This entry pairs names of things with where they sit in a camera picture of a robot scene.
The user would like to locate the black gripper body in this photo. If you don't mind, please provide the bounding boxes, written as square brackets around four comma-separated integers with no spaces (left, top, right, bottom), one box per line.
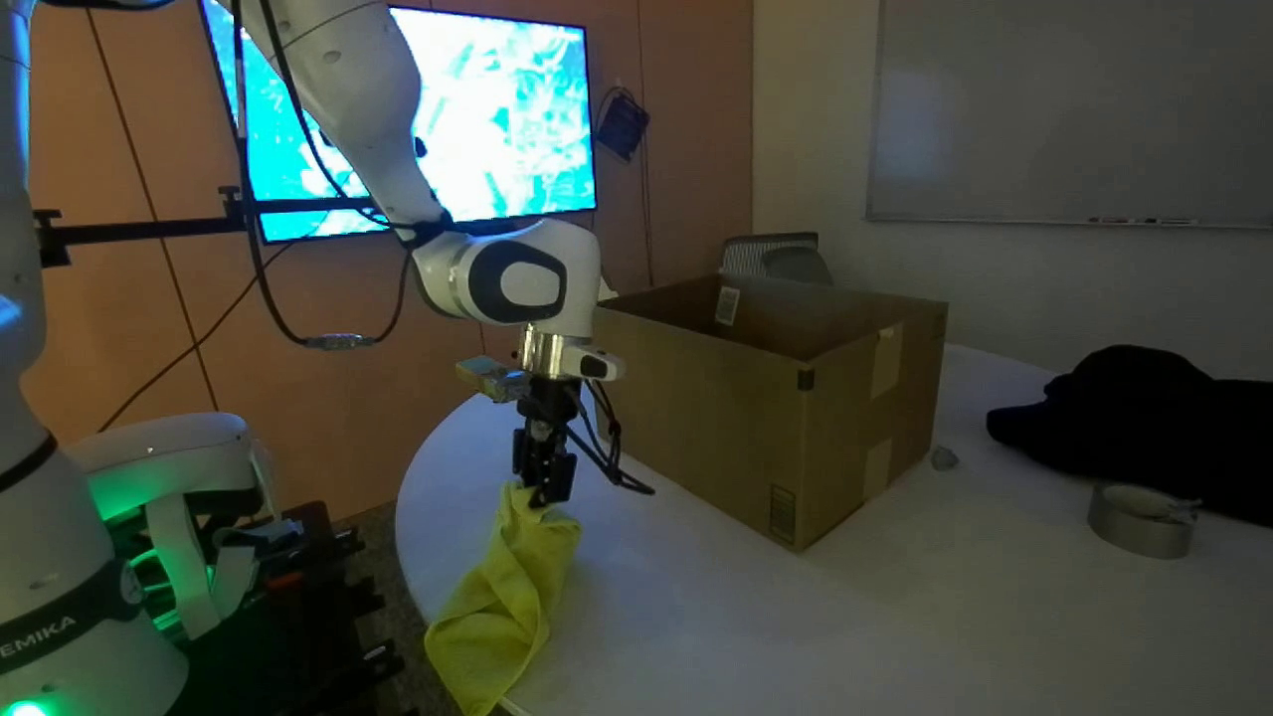
[512,377,579,490]

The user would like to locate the yellow microfiber towel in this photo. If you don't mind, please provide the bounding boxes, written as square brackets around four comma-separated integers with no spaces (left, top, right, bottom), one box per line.
[421,484,579,716]

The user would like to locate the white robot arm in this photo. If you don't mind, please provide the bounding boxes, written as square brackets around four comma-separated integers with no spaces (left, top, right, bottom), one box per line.
[0,0,622,716]

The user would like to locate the open cardboard box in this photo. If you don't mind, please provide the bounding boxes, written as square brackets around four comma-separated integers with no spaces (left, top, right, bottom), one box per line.
[591,278,948,548]

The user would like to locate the green lit control box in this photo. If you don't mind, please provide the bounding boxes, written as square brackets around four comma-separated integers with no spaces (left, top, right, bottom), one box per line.
[74,450,268,640]

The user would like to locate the small grey table object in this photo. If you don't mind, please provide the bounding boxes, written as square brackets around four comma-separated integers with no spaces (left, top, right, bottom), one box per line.
[927,447,959,474]

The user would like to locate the grey tape roll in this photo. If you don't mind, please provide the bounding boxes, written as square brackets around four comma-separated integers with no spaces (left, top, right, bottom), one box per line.
[1086,484,1201,561]

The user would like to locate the black cloth bundle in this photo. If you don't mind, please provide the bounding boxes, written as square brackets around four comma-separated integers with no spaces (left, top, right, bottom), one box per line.
[988,348,1273,524]

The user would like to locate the wall monitor screen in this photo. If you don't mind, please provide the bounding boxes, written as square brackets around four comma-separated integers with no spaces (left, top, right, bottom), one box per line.
[203,0,595,247]

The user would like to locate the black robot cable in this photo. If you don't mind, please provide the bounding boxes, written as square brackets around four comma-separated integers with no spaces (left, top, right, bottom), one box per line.
[223,0,431,354]

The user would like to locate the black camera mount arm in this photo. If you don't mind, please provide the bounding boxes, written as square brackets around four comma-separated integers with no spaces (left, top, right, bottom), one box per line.
[33,187,260,268]

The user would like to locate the wall whiteboard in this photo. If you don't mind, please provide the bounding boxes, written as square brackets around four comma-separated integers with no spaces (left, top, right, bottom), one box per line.
[866,0,1273,231]

